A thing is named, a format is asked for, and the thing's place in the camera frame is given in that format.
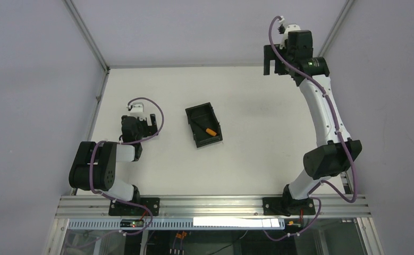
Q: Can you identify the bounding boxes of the orange handled screwdriver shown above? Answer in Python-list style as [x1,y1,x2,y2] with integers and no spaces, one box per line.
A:
[191,120,217,137]

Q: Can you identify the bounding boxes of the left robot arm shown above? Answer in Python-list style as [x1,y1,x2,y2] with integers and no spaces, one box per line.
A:
[69,114,158,204]

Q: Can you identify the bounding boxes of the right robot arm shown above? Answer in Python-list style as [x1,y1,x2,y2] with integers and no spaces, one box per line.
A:
[264,29,362,214]

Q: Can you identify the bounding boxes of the black plastic bin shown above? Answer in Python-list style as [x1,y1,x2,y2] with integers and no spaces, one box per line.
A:
[185,102,223,148]

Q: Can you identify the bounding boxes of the small electronics board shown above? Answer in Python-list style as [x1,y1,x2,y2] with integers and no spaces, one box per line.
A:
[120,219,145,228]

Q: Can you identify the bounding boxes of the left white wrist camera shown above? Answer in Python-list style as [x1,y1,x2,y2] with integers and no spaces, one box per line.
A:
[128,102,146,121]

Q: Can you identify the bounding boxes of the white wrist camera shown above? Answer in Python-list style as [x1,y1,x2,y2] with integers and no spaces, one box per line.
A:
[278,23,301,49]
[128,102,146,121]

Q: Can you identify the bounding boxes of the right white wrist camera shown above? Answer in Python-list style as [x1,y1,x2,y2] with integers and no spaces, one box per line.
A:
[278,23,301,49]

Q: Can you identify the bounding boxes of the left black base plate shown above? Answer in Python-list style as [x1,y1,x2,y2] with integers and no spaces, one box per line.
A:
[108,197,160,216]

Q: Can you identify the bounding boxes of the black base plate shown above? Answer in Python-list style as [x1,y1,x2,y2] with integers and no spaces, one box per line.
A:
[108,197,160,216]
[262,197,316,217]

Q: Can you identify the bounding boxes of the aluminium mounting rail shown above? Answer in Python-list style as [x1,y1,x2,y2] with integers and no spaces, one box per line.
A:
[55,194,371,219]

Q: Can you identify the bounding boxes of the grey slotted cable duct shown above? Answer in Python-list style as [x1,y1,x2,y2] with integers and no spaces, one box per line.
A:
[68,217,285,231]

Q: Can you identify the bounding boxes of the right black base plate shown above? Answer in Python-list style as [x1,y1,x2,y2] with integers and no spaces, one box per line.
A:
[262,197,316,217]

